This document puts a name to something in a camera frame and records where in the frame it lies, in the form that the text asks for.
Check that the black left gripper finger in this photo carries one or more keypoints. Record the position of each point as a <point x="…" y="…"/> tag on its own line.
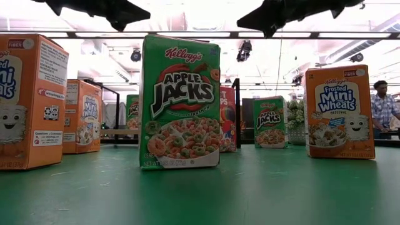
<point x="125" y="22"/>
<point x="122" y="7"/>

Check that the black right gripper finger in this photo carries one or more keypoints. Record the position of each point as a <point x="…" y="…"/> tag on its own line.
<point x="272" y="26"/>
<point x="275" y="9"/>

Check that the Apple Jacks green cereal box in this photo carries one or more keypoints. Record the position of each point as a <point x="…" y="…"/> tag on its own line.
<point x="132" y="112"/>
<point x="179" y="103"/>
<point x="270" y="122"/>

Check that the Froot Loops red cereal box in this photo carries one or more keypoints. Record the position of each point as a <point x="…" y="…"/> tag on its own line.
<point x="227" y="125"/>

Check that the Frosted Mini Wheats orange box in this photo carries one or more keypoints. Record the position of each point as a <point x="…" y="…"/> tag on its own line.
<point x="31" y="109"/>
<point x="82" y="125"/>
<point x="339" y="115"/>

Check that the black ceiling spotlight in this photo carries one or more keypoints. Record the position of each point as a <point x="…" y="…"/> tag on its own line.
<point x="244" y="51"/>
<point x="356" y="57"/>
<point x="298" y="79"/>
<point x="136" y="55"/>

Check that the black computer monitor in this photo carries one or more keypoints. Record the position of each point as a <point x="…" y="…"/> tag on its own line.
<point x="247" y="112"/>

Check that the green plant in white pot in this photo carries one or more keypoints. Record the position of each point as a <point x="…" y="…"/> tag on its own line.
<point x="296" y="118"/>

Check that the person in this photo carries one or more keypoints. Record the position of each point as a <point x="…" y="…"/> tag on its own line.
<point x="382" y="109"/>

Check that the green table mat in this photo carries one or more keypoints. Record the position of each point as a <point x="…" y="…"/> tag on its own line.
<point x="281" y="193"/>

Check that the black overhead frame beam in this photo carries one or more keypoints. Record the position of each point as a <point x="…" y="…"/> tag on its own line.
<point x="234" y="35"/>

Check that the wooden shelf black metal frame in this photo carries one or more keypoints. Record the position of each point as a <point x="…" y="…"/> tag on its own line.
<point x="109" y="132"/>

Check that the black table frame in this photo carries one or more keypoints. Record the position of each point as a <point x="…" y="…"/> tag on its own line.
<point x="387" y="143"/>

